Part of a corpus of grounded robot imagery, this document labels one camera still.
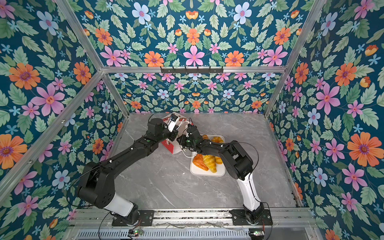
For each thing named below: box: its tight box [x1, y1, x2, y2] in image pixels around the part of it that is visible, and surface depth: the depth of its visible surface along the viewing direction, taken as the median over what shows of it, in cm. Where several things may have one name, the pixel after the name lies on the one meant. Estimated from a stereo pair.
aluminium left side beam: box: [0, 70, 105, 205], surface depth 58 cm
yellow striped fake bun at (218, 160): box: [214, 156, 223, 165], surface depth 92 cm
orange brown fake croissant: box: [192, 153, 209, 171], surface depth 91 cm
